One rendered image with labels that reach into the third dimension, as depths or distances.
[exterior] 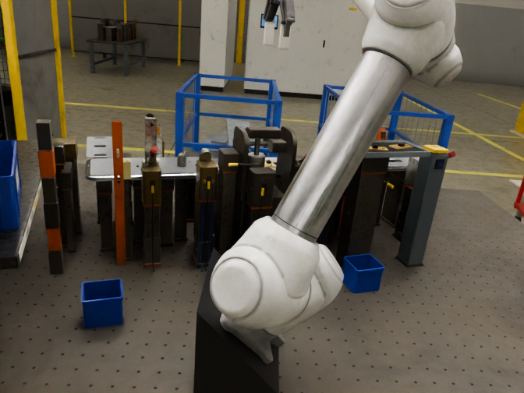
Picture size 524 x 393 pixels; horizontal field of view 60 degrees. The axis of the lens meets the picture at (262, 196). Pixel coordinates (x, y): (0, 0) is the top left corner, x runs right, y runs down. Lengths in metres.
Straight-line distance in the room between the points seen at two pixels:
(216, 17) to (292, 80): 1.91
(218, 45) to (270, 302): 8.77
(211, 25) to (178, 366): 8.55
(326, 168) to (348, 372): 0.61
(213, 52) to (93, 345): 8.46
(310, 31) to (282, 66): 0.86
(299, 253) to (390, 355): 0.60
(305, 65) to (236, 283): 8.88
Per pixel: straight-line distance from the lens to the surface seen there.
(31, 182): 1.48
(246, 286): 0.81
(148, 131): 1.48
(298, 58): 9.57
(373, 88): 0.89
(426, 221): 1.77
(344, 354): 1.33
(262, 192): 1.43
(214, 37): 9.46
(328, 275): 1.03
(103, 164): 1.71
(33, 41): 4.61
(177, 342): 1.31
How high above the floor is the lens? 1.54
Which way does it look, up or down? 22 degrees down
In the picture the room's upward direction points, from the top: 5 degrees clockwise
